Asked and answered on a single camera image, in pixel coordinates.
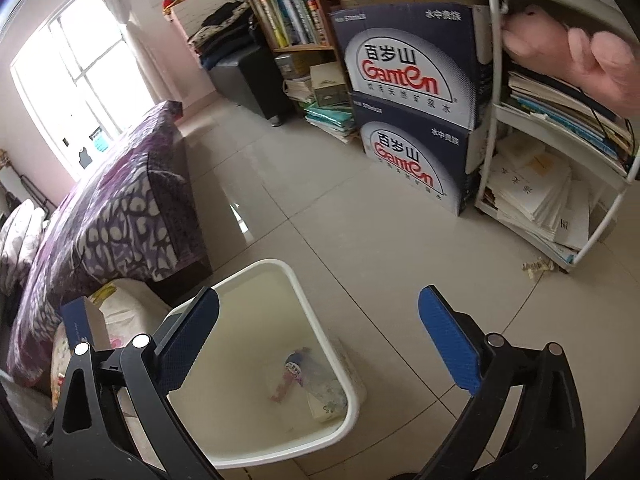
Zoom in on white shelf cart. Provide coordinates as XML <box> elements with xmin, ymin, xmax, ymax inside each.
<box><xmin>474</xmin><ymin>0</ymin><xmax>640</xmax><ymax>273</ymax></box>

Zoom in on black metal stand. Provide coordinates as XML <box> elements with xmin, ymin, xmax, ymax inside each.
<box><xmin>0</xmin><ymin>150</ymin><xmax>58</xmax><ymax>216</ymax></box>

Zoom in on navy and white carton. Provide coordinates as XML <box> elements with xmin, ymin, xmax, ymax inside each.
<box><xmin>61</xmin><ymin>296</ymin><xmax>112</xmax><ymax>356</ymax></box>

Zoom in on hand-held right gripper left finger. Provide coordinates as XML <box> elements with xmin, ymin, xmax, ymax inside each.
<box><xmin>30</xmin><ymin>287</ymin><xmax>226</xmax><ymax>480</ymax></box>

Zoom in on window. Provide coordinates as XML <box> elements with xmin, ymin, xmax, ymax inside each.
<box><xmin>10</xmin><ymin>0</ymin><xmax>151</xmax><ymax>181</ymax></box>

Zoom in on teal basket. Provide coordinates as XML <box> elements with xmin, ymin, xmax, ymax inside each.
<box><xmin>87</xmin><ymin>127</ymin><xmax>112</xmax><ymax>154</ymax></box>

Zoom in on floral covered table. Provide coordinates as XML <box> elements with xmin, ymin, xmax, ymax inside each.
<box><xmin>50</xmin><ymin>280</ymin><xmax>173</xmax><ymax>441</ymax></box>

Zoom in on black bench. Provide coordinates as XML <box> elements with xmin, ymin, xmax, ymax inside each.
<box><xmin>207</xmin><ymin>45</ymin><xmax>296</xmax><ymax>123</ymax></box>

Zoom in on pile of white booklets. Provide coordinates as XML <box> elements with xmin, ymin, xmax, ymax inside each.
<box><xmin>480</xmin><ymin>135</ymin><xmax>593</xmax><ymax>266</ymax></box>

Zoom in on pile of folded clothes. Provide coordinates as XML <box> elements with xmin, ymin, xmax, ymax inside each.
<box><xmin>187</xmin><ymin>1</ymin><xmax>261</xmax><ymax>68</ymax></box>

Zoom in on grey storage box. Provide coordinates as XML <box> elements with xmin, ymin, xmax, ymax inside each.
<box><xmin>275</xmin><ymin>52</ymin><xmax>313</xmax><ymax>81</ymax></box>

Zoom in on pink plush toy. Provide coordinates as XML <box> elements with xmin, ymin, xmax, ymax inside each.
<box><xmin>501</xmin><ymin>5</ymin><xmax>640</xmax><ymax>116</ymax></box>

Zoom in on blue water carton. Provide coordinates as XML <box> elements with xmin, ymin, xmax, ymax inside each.
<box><xmin>350</xmin><ymin>91</ymin><xmax>490</xmax><ymax>217</ymax></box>
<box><xmin>327</xmin><ymin>4</ymin><xmax>493</xmax><ymax>131</ymax></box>

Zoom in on stack of books in cart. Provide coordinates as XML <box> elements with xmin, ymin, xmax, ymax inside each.
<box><xmin>500</xmin><ymin>67</ymin><xmax>636</xmax><ymax>171</ymax></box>

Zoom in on white drawer cabinet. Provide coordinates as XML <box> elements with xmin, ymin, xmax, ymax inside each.
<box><xmin>172</xmin><ymin>0</ymin><xmax>238</xmax><ymax>41</ymax></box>

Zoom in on stack of pale books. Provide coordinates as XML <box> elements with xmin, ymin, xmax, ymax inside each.
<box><xmin>282</xmin><ymin>75</ymin><xmax>316</xmax><ymax>106</ymax></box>

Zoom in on stack of teal books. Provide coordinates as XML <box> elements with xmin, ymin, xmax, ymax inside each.
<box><xmin>302</xmin><ymin>102</ymin><xmax>358</xmax><ymax>143</ymax></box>

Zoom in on white plastic trash bin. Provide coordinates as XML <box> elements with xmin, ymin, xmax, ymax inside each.
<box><xmin>164</xmin><ymin>259</ymin><xmax>368</xmax><ymax>468</ymax></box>

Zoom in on beige cardboard box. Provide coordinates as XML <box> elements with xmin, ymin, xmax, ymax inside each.
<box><xmin>310</xmin><ymin>62</ymin><xmax>349</xmax><ymax>107</ymax></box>

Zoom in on clear plastic bottle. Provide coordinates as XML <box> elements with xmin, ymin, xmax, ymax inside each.
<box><xmin>284</xmin><ymin>350</ymin><xmax>349</xmax><ymax>411</ymax></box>

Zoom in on row of upright books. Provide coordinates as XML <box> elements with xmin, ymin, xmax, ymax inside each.
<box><xmin>257</xmin><ymin>0</ymin><xmax>332</xmax><ymax>48</ymax></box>

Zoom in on scraps of paper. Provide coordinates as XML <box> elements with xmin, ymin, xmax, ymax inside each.
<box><xmin>520</xmin><ymin>257</ymin><xmax>553</xmax><ymax>278</ymax></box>

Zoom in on grey floral pillow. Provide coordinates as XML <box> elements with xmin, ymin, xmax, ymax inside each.
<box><xmin>0</xmin><ymin>200</ymin><xmax>37</xmax><ymax>261</ymax></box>
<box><xmin>0</xmin><ymin>207</ymin><xmax>49</xmax><ymax>293</ymax></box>

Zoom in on wooden bookshelf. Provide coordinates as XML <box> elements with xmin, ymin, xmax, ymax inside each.
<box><xmin>232</xmin><ymin>0</ymin><xmax>351</xmax><ymax>56</ymax></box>

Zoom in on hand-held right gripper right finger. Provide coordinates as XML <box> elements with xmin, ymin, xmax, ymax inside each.
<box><xmin>415</xmin><ymin>286</ymin><xmax>586</xmax><ymax>480</ymax></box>

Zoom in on white printed wrapper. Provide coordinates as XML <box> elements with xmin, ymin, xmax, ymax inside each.
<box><xmin>306</xmin><ymin>394</ymin><xmax>347</xmax><ymax>424</ymax></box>

